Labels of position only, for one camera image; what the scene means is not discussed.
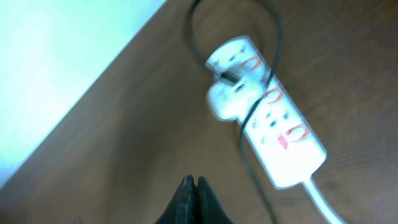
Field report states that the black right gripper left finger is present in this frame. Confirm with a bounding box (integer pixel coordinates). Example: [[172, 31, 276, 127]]
[[155, 175, 195, 224]]

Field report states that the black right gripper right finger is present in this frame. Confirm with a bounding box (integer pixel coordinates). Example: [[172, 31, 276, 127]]
[[197, 177, 233, 224]]

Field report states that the black charger cable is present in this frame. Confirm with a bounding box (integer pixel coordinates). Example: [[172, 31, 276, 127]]
[[185, 0, 284, 224]]

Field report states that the white USB charger adapter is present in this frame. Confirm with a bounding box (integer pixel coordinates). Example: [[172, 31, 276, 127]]
[[206, 69, 265, 121]]

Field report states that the white power strip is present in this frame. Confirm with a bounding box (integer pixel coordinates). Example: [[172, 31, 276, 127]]
[[206, 36, 326, 192]]

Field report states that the white power strip cord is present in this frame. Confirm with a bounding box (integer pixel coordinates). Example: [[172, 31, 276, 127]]
[[302, 177, 346, 224]]

